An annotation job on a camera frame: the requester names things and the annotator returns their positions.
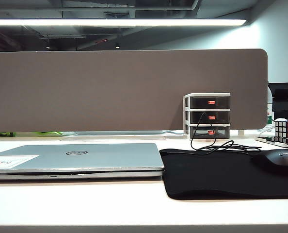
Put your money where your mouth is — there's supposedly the black computer mouse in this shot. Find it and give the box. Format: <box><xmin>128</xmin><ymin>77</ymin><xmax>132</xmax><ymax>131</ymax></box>
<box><xmin>252</xmin><ymin>149</ymin><xmax>288</xmax><ymax>174</ymax></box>

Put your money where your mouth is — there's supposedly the white flat board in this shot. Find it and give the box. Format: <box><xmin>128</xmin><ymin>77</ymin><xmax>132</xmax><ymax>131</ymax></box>
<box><xmin>254</xmin><ymin>136</ymin><xmax>288</xmax><ymax>148</ymax></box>

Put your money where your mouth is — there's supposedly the white desktop drawer frame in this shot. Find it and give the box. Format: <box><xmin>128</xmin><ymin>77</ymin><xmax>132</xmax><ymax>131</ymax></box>
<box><xmin>183</xmin><ymin>92</ymin><xmax>231</xmax><ymax>140</ymax></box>

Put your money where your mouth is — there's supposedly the dark translucent drawer red handle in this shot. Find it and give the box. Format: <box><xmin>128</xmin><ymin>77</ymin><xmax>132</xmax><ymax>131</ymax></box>
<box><xmin>189</xmin><ymin>111</ymin><xmax>231</xmax><ymax>124</ymax></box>
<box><xmin>189</xmin><ymin>96</ymin><xmax>231</xmax><ymax>109</ymax></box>
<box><xmin>190</xmin><ymin>126</ymin><xmax>230</xmax><ymax>138</ymax></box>

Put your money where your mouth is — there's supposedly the black mouse pad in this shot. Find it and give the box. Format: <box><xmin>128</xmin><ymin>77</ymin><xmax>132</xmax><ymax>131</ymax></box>
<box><xmin>159</xmin><ymin>148</ymin><xmax>288</xmax><ymax>201</ymax></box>

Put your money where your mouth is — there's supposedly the silver Dell laptop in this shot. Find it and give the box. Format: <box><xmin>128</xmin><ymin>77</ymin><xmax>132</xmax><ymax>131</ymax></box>
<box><xmin>0</xmin><ymin>143</ymin><xmax>165</xmax><ymax>182</ymax></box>

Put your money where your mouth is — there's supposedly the black monitor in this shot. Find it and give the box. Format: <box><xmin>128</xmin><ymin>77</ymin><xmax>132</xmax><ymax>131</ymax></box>
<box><xmin>268</xmin><ymin>82</ymin><xmax>288</xmax><ymax>120</ymax></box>

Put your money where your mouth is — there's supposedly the clear bottle green label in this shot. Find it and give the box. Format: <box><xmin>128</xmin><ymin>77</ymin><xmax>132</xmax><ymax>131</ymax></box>
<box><xmin>267</xmin><ymin>86</ymin><xmax>274</xmax><ymax>126</ymax></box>

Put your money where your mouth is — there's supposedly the black thin cable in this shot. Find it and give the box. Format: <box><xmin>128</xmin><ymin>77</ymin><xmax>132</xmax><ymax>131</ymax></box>
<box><xmin>190</xmin><ymin>112</ymin><xmax>262</xmax><ymax>152</ymax></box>

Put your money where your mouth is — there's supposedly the green object behind partition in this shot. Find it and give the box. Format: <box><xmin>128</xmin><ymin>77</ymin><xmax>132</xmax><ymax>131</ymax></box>
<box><xmin>0</xmin><ymin>131</ymin><xmax>63</xmax><ymax>137</ymax></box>

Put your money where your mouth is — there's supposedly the brown fabric desk partition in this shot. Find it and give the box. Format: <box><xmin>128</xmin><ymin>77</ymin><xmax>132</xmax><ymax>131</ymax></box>
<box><xmin>0</xmin><ymin>49</ymin><xmax>268</xmax><ymax>133</ymax></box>

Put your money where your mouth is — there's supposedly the long ceiling light strip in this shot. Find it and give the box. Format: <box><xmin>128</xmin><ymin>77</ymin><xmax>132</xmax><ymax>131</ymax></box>
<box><xmin>0</xmin><ymin>18</ymin><xmax>248</xmax><ymax>27</ymax></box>

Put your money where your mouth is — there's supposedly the white red-lettered sticker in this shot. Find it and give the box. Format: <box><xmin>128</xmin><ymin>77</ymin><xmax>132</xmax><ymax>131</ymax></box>
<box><xmin>0</xmin><ymin>154</ymin><xmax>39</xmax><ymax>169</ymax></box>

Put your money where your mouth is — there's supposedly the black-framed Rubik's cube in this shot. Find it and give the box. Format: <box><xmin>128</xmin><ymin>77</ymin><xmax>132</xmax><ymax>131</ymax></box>
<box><xmin>274</xmin><ymin>117</ymin><xmax>288</xmax><ymax>144</ymax></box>

